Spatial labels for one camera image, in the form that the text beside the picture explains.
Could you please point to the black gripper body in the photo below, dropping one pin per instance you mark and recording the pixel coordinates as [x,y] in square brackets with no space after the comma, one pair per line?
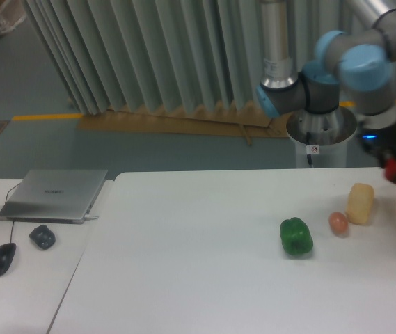
[374,141]

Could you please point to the red bell pepper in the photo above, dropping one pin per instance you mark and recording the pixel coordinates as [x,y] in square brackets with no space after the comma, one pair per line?
[390,170]

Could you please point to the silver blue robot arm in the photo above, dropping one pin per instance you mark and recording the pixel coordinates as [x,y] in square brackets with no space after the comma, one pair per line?
[344,93]

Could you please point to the yellow bread loaf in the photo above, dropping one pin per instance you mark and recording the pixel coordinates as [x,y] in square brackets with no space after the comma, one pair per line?
[359,203]

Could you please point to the brown egg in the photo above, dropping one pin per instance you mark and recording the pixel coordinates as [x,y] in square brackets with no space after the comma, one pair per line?
[338,223]

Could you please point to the green bell pepper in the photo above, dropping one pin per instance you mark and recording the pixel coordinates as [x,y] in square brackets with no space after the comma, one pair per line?
[295,237]

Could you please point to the brown cardboard sheet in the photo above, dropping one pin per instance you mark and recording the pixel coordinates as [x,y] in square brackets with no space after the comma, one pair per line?
[248,123]

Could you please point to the grey-green folding curtain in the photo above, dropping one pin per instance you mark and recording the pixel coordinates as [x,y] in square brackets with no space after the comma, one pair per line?
[177,56]

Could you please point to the silver laptop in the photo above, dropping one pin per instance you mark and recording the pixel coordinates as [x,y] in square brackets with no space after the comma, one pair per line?
[54,196]

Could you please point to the black small controller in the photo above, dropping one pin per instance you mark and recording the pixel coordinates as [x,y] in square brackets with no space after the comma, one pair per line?
[42,237]

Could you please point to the black computer mouse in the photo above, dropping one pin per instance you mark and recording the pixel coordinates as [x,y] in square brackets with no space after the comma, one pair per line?
[7,253]

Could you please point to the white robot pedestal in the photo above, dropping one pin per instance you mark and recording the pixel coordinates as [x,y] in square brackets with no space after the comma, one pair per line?
[320,156]

